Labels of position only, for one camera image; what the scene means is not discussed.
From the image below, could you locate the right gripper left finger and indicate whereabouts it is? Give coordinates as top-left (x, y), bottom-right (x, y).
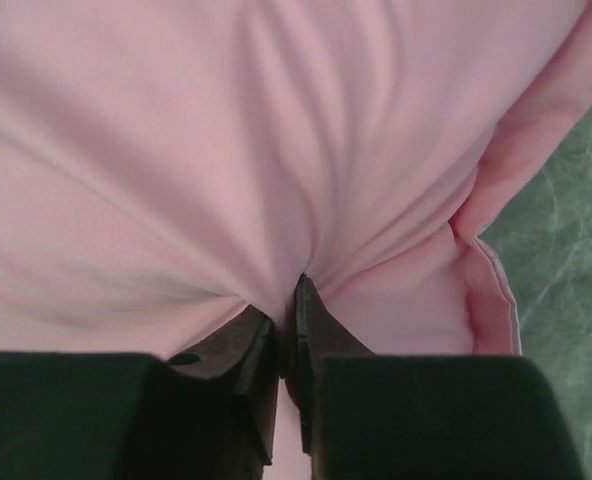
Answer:
top-left (168, 306), bottom-right (278, 465)

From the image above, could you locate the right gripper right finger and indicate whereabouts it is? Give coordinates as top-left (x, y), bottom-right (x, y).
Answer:
top-left (284, 274), bottom-right (371, 453)

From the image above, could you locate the pink satin pillowcase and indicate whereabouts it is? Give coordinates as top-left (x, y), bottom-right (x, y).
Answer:
top-left (0, 1), bottom-right (592, 479)

